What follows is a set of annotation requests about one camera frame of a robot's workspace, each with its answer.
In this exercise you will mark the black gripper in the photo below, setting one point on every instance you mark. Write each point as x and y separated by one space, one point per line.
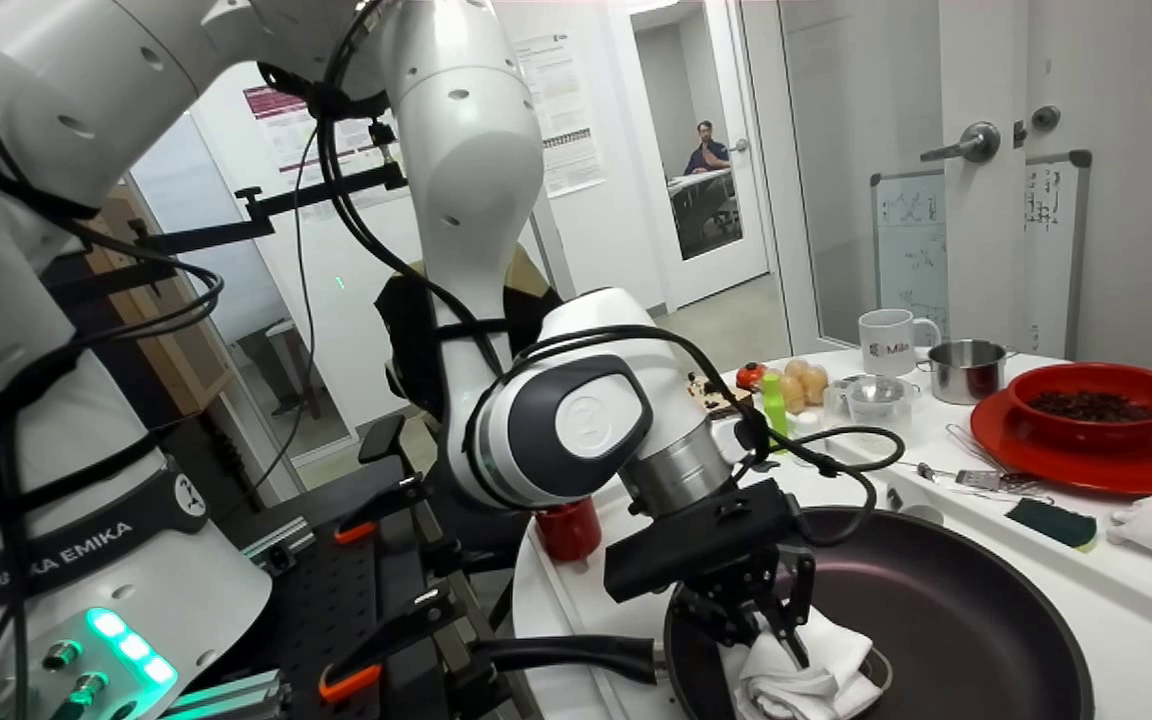
750 586

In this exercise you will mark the white cloth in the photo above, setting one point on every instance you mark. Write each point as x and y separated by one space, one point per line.
802 685

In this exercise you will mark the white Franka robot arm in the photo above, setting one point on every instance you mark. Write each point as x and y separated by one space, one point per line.
471 146

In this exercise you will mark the grey marker pen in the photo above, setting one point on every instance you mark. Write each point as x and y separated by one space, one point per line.
961 472

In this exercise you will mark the green squeeze bottle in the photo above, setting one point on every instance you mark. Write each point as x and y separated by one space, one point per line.
777 396

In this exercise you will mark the clear plastic cup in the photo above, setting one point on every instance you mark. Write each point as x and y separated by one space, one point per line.
885 417

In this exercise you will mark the red measuring cup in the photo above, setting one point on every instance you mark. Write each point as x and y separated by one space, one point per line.
571 528

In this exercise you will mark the shallow steel bowl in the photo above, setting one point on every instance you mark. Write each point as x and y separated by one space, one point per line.
871 389

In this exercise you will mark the red tomato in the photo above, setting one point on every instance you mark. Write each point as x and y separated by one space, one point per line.
750 376

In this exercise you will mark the long white bar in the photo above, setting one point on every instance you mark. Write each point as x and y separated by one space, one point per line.
1043 543

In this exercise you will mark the white mug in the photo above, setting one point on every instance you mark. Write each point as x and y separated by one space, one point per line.
890 347

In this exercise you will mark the dark beans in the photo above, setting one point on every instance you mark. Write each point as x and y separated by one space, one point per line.
1093 407

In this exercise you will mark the red colander bowl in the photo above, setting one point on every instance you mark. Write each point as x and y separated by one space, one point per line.
1138 471

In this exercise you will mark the small standing whiteboard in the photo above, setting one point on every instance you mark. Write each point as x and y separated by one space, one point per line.
911 246
1054 253

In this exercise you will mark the distant person at desk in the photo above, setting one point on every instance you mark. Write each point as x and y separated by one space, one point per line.
706 149

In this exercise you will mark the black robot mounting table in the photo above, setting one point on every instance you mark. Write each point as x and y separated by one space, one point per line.
298 626

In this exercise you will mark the white paper notice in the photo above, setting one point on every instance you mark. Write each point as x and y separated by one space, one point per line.
561 124

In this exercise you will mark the door lock knob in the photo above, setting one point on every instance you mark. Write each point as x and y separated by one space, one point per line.
1043 124

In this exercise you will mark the light wooden board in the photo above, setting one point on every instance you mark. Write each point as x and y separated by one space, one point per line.
163 333

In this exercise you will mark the poster with purple band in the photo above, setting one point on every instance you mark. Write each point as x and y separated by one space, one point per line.
270 103

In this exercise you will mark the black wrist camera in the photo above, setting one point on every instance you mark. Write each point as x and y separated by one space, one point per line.
699 546

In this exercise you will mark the black camera mount rod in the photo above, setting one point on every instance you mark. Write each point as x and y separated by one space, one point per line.
200 233

